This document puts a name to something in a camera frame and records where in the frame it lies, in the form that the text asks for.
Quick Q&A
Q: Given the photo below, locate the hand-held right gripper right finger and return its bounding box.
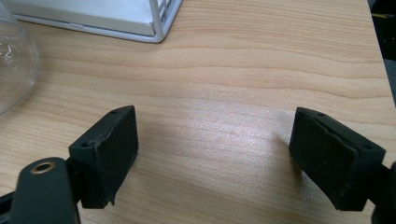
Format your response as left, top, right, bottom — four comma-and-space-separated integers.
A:
289, 106, 387, 212

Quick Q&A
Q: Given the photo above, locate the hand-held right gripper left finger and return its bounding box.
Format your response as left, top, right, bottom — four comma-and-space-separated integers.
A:
66, 105, 139, 209

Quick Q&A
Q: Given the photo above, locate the clear glass cup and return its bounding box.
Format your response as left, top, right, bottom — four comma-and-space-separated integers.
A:
0, 2, 40, 116

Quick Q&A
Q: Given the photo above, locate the white wire shelf rack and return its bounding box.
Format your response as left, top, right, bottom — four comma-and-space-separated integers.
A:
0, 0, 184, 44

